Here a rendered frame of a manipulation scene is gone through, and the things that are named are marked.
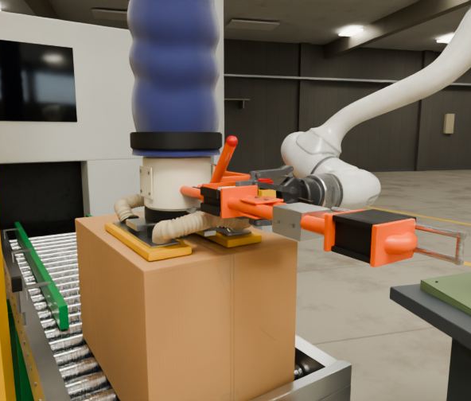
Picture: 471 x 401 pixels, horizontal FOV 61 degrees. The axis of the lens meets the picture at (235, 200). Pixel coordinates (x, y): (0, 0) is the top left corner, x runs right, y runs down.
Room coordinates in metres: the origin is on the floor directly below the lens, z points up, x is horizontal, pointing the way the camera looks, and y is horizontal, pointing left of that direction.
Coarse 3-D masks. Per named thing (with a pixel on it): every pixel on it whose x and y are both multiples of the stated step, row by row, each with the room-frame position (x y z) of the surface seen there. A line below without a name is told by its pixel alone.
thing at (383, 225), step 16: (336, 224) 0.52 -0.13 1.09; (352, 224) 0.48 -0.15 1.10; (368, 224) 0.46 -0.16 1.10; (384, 224) 0.46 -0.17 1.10; (400, 224) 0.47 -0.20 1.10; (336, 240) 0.51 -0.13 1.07; (352, 240) 0.49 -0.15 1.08; (368, 240) 0.47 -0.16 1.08; (384, 240) 0.45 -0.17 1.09; (352, 256) 0.48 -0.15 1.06; (368, 256) 0.47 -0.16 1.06; (384, 256) 0.46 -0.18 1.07; (400, 256) 0.47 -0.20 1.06
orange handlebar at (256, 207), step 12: (228, 180) 1.13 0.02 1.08; (240, 180) 1.15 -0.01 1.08; (180, 192) 0.93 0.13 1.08; (192, 192) 0.87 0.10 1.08; (228, 204) 0.74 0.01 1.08; (240, 204) 0.71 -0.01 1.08; (252, 204) 0.68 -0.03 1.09; (264, 204) 0.67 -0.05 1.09; (276, 204) 0.69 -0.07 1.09; (252, 216) 0.68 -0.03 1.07; (264, 216) 0.65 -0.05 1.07; (312, 216) 0.57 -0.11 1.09; (324, 216) 0.59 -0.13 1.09; (312, 228) 0.55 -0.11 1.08; (324, 228) 0.53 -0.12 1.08; (396, 240) 0.45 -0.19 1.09; (408, 240) 0.45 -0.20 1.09; (396, 252) 0.45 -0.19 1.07
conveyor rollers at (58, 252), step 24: (48, 240) 2.50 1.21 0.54; (72, 240) 2.50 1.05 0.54; (24, 264) 2.03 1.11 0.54; (48, 264) 2.01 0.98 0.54; (72, 264) 2.00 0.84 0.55; (72, 288) 1.66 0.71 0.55; (48, 312) 1.43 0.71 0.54; (72, 312) 1.47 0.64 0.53; (48, 336) 1.26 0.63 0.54; (72, 336) 1.24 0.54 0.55; (72, 360) 1.13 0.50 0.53; (96, 360) 1.10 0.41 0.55; (72, 384) 0.98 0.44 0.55; (96, 384) 1.00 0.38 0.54
